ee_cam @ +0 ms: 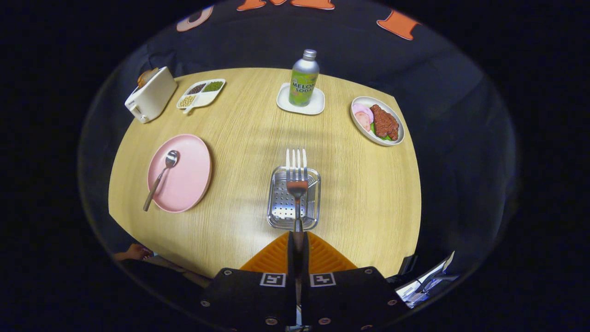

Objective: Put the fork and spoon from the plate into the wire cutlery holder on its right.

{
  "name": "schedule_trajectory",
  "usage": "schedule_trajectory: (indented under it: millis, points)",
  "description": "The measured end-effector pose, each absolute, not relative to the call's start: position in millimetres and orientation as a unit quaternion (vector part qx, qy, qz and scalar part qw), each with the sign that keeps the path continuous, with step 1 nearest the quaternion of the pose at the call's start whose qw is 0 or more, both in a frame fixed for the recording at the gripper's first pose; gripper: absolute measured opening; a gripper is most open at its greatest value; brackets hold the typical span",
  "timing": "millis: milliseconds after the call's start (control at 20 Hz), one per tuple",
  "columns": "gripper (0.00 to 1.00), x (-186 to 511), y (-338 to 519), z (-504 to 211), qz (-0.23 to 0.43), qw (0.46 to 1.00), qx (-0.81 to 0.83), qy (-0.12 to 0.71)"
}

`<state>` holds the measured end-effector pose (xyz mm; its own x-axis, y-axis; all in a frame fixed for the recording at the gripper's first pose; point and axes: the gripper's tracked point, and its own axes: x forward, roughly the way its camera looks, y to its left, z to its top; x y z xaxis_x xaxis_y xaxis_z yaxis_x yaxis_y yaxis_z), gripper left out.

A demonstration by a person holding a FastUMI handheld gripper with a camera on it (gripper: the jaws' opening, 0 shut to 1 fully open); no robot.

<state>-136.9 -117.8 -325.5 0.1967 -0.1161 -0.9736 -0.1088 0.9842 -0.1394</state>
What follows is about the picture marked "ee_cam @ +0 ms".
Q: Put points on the white oval plate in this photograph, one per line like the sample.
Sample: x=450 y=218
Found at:
x=356 y=121

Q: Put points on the white toaster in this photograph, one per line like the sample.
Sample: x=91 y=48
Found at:
x=154 y=94

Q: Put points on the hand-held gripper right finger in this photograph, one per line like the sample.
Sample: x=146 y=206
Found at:
x=345 y=295

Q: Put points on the metal fork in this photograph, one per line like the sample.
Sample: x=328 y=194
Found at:
x=297 y=186

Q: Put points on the toasted bread slice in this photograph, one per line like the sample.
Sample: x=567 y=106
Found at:
x=153 y=73
x=143 y=79

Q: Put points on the pink round plate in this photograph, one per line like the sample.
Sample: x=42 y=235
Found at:
x=189 y=175

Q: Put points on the metal spoon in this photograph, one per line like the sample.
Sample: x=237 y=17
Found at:
x=172 y=158

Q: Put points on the green lettuce leaf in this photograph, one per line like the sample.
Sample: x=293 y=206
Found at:
x=374 y=131

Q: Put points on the green soda bottle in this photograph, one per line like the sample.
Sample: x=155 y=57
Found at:
x=304 y=83

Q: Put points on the white divided dish with beans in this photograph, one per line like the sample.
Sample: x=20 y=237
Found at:
x=205 y=97

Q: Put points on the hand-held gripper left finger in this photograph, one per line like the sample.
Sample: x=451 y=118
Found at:
x=258 y=295

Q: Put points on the brown meat piece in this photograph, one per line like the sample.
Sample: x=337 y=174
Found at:
x=385 y=122

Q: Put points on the pink ham slices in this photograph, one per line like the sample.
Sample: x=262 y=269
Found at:
x=362 y=115

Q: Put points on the white square coaster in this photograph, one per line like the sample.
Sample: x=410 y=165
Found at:
x=283 y=103

